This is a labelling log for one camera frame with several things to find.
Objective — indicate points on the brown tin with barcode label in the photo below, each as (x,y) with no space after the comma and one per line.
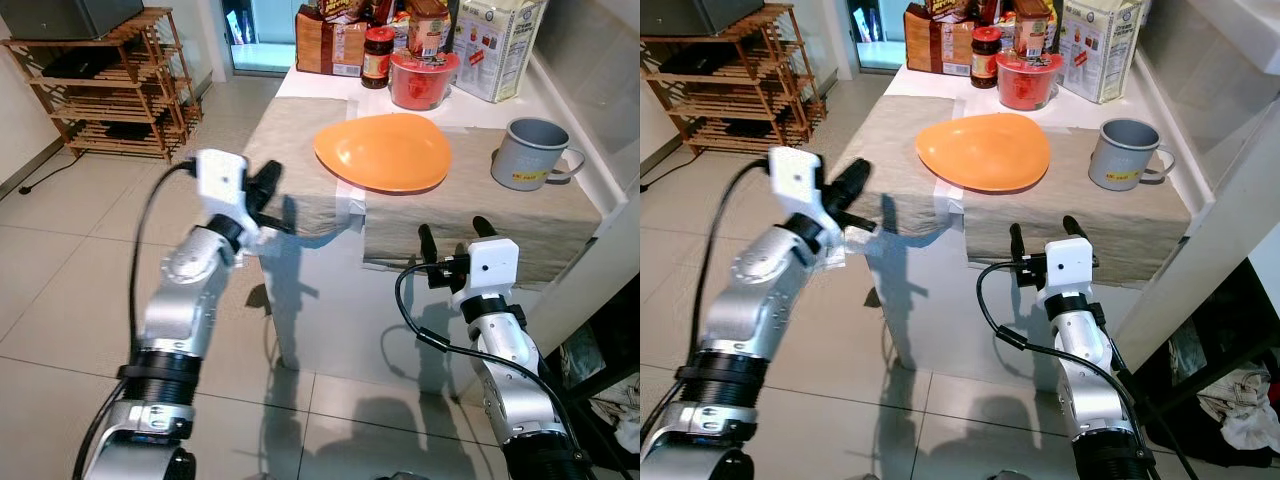
(428,30)
(1033,30)

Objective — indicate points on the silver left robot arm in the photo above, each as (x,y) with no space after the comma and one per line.
(180,300)
(745,300)

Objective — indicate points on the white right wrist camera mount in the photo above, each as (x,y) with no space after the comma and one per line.
(1068,265)
(490,265)

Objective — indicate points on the brown biscuit packet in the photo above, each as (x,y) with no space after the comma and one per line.
(325,48)
(935,48)

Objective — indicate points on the dark boxy appliance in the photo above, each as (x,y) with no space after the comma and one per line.
(60,15)
(700,14)

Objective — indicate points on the red instant noodle bowl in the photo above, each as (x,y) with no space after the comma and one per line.
(422,85)
(1028,85)

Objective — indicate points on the white tape strip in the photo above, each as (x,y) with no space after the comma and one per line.
(350,210)
(950,208)

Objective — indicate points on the white crumpled cloth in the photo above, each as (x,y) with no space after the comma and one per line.
(620,415)
(1235,410)

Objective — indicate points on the white printed carton box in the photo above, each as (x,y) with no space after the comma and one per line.
(495,50)
(1100,50)

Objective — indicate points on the orange plastic plate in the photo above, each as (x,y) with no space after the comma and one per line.
(985,152)
(385,152)

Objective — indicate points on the instant noodle packet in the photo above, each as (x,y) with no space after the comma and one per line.
(343,9)
(950,8)

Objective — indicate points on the glass balcony door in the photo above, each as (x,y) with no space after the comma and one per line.
(878,40)
(255,40)

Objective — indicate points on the wooden slatted shelf rack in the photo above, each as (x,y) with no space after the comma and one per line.
(110,110)
(730,110)

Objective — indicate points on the sauce jar with red lid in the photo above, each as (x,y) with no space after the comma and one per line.
(985,62)
(377,62)

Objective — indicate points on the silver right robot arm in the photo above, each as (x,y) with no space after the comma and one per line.
(1090,370)
(510,370)

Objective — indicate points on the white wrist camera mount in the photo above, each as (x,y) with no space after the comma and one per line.
(1068,265)
(795,180)
(222,180)
(490,265)

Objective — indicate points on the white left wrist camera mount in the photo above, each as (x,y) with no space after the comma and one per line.
(222,180)
(795,180)

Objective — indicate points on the beige linen table cloth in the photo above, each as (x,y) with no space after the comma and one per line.
(1130,225)
(540,225)
(880,150)
(285,150)

